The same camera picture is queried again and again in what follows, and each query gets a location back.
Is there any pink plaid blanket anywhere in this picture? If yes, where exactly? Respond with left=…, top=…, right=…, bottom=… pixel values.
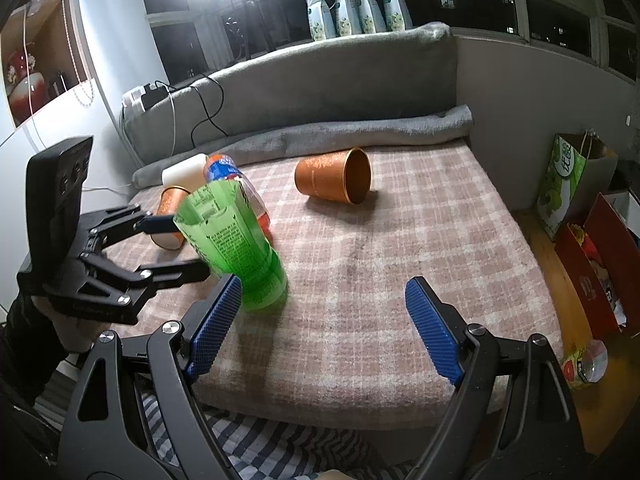
left=96, top=142, right=565, bottom=430

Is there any blue striped cloth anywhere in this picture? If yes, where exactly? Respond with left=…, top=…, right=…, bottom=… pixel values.
left=29, top=368, right=417, bottom=480

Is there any blue orange snack cup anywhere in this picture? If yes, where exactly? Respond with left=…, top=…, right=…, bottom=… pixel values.
left=203, top=154, right=271, bottom=240

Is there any white cable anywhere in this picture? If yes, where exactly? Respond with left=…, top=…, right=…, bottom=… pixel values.
left=119, top=84, right=179, bottom=162

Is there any white plastic cup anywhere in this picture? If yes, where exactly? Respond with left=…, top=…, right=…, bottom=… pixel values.
left=160, top=153, right=207, bottom=193

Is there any white green pouch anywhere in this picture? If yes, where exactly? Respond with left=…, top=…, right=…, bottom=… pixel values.
left=358, top=0, right=386, bottom=34
left=383, top=0, right=413, bottom=32
left=306, top=0, right=336, bottom=41
left=333, top=0, right=362, bottom=37

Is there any black cable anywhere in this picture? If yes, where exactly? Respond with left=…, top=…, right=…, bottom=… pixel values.
left=154, top=72, right=230, bottom=146

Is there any red paper bag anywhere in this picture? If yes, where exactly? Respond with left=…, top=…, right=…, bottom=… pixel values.
left=555, top=191, right=639, bottom=340

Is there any grey sofa back cushion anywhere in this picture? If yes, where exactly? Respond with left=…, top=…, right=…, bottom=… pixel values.
left=124, top=22, right=458, bottom=165

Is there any orange cup near cushion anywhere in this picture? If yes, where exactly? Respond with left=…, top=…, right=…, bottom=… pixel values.
left=294, top=148, right=372, bottom=205

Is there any orange cup by white cup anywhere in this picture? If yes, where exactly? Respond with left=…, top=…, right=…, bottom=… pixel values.
left=151, top=185, right=190, bottom=250

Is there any rolled grey blanket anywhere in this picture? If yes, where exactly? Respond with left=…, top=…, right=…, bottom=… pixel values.
left=132, top=105, right=473, bottom=190

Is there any small jar on floor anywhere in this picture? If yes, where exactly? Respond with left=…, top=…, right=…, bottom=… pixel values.
left=561, top=339, right=608, bottom=390

